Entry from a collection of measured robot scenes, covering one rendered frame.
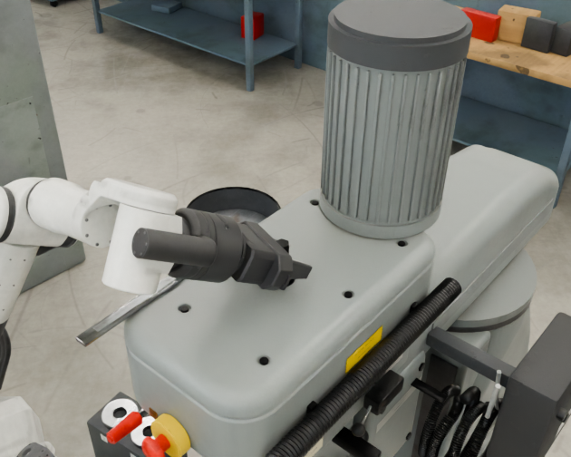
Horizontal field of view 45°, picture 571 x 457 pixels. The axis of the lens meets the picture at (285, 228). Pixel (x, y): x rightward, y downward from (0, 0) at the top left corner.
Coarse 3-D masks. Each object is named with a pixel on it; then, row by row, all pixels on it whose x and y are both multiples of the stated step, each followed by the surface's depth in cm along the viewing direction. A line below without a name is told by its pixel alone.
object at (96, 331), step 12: (168, 276) 98; (168, 288) 96; (132, 300) 93; (144, 300) 93; (120, 312) 91; (132, 312) 92; (96, 324) 90; (108, 324) 90; (84, 336) 88; (96, 336) 88
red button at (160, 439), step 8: (144, 440) 90; (152, 440) 89; (160, 440) 90; (168, 440) 90; (144, 448) 89; (152, 448) 88; (160, 448) 89; (168, 448) 91; (152, 456) 89; (160, 456) 89
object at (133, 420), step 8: (128, 416) 101; (136, 416) 101; (144, 416) 102; (120, 424) 99; (128, 424) 100; (136, 424) 100; (112, 432) 98; (120, 432) 99; (128, 432) 100; (112, 440) 98
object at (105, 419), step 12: (120, 396) 177; (108, 408) 172; (120, 408) 173; (132, 408) 173; (96, 420) 171; (108, 420) 170; (120, 420) 170; (144, 420) 170; (96, 432) 170; (132, 432) 167; (144, 432) 168; (96, 444) 174; (108, 444) 170; (120, 444) 166; (132, 444) 165; (96, 456) 178; (108, 456) 174; (120, 456) 170; (132, 456) 165; (144, 456) 163; (168, 456) 167
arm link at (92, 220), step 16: (96, 192) 82; (112, 192) 80; (128, 192) 78; (144, 192) 78; (160, 192) 79; (80, 208) 84; (96, 208) 84; (112, 208) 86; (144, 208) 78; (160, 208) 78; (176, 208) 81; (80, 224) 84; (96, 224) 85; (112, 224) 87; (96, 240) 86
